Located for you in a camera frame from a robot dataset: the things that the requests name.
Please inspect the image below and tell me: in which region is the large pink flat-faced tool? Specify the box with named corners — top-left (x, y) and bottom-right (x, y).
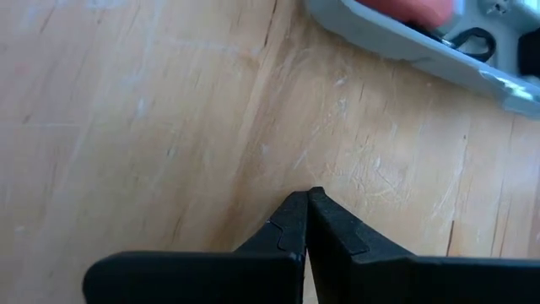
top-left (356, 0), bottom-right (499, 63)

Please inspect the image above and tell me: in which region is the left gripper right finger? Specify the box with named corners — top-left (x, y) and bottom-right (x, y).
top-left (305, 187), bottom-right (540, 304)

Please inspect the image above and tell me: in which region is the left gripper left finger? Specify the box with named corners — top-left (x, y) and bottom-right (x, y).
top-left (83, 190), bottom-right (308, 304)

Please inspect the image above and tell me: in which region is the grey plastic tool case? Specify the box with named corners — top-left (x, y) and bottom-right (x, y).
top-left (303, 0), bottom-right (540, 120)

